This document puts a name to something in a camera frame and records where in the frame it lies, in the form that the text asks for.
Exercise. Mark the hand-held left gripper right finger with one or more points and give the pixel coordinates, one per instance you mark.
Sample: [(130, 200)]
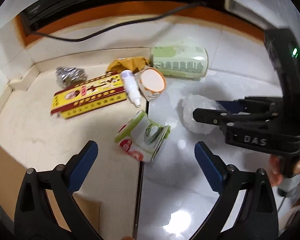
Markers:
[(208, 167)]

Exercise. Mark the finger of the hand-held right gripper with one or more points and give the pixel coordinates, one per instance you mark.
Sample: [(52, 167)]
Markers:
[(210, 116), (230, 105)]

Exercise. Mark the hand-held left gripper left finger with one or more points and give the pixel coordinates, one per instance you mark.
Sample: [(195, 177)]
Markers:
[(83, 165)]

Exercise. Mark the clear plastic wrap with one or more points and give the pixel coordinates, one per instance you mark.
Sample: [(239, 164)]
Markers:
[(197, 101)]

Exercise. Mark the green white red paper cup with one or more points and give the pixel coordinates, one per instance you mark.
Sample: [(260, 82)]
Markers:
[(137, 135)]

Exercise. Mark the foil ball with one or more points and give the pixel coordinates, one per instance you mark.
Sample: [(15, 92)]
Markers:
[(70, 76)]

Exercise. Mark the gold snack wrapper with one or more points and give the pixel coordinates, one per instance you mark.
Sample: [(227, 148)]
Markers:
[(125, 63)]

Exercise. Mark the person's right hand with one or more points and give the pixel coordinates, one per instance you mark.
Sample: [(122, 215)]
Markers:
[(275, 172)]

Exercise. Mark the light green can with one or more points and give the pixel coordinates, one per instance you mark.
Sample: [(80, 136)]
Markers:
[(177, 62)]

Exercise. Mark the yellow red flat box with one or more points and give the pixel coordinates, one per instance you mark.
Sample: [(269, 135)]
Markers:
[(90, 97)]

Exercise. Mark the white paper cup orange inside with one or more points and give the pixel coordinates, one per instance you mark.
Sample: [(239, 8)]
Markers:
[(152, 80)]

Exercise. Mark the brown cardboard sheet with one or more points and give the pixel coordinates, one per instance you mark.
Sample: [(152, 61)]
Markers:
[(5, 170)]

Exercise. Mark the small white bottle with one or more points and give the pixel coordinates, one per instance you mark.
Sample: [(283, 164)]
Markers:
[(130, 85)]

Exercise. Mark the wooden window frame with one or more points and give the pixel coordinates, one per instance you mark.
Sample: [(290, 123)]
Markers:
[(140, 8)]

